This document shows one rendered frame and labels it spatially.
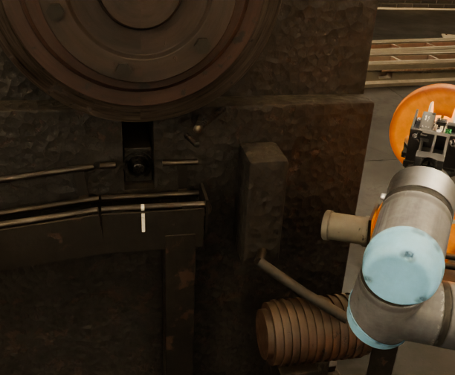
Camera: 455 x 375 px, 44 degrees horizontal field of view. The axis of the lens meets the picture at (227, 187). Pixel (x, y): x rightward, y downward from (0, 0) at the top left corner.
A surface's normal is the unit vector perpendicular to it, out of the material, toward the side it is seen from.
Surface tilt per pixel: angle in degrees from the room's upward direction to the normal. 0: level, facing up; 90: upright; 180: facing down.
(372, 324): 104
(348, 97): 0
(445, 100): 89
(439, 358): 0
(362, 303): 98
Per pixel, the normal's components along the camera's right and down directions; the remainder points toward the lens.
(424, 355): 0.04, -0.89
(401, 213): -0.37, -0.77
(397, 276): -0.40, 0.56
